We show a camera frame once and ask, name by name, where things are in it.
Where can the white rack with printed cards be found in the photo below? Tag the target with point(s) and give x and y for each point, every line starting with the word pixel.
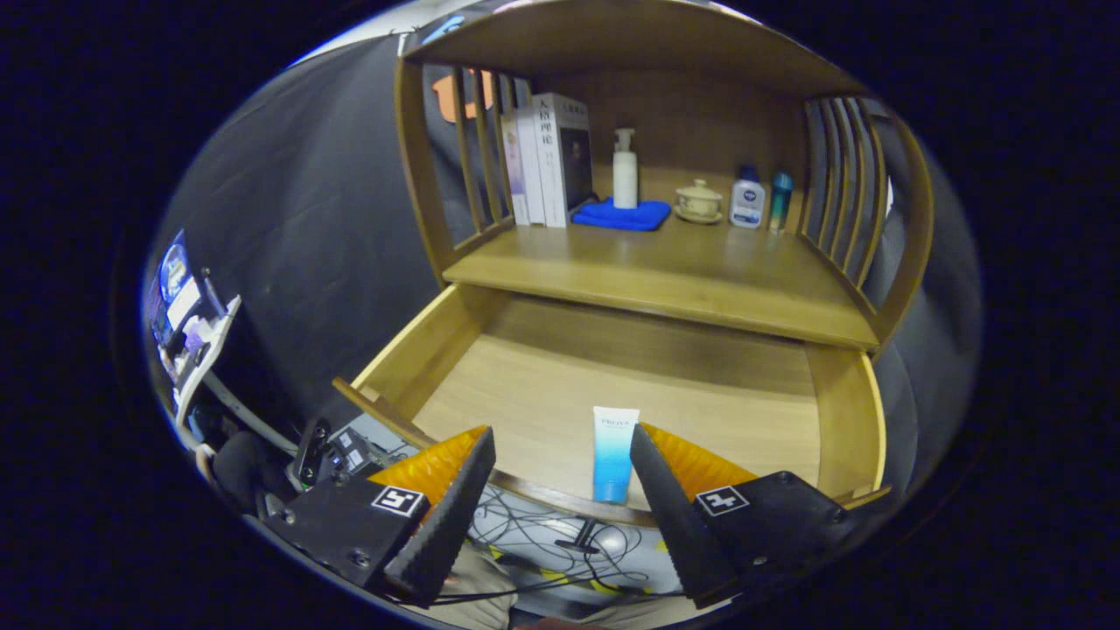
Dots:
pixel 188 315

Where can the dark round object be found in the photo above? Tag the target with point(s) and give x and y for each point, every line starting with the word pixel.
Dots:
pixel 241 468

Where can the cream saucer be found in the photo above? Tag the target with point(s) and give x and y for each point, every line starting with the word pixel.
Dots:
pixel 698 220

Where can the white book with portrait cover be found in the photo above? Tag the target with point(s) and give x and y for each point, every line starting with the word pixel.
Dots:
pixel 569 157

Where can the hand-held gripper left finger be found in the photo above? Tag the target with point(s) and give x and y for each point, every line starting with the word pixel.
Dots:
pixel 451 525

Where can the wooden drawer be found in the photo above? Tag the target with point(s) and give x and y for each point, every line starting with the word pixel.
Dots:
pixel 612 367

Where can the black electronic device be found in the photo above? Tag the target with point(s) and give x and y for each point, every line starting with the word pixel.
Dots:
pixel 337 451

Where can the blue white tube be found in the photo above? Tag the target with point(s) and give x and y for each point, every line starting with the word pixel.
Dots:
pixel 612 455

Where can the blue folded cloth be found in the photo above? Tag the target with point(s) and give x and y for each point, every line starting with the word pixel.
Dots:
pixel 621 219

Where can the cream lidded tea cup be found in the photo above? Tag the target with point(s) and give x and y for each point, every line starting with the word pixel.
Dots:
pixel 698 199

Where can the wooden cabinet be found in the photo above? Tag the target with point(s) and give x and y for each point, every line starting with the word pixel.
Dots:
pixel 700 114

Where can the white pump bottle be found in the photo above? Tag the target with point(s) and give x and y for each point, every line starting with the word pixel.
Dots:
pixel 625 179

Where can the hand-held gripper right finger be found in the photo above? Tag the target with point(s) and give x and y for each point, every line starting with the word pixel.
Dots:
pixel 674 525

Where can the teal slim bottle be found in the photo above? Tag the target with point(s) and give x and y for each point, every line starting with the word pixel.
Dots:
pixel 780 203

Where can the white lotion bottle blue cap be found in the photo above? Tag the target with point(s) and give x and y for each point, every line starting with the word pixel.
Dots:
pixel 746 203

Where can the black floor stand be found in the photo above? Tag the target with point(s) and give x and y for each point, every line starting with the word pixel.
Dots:
pixel 582 535

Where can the wooden countertop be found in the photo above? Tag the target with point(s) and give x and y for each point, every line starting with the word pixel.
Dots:
pixel 682 271

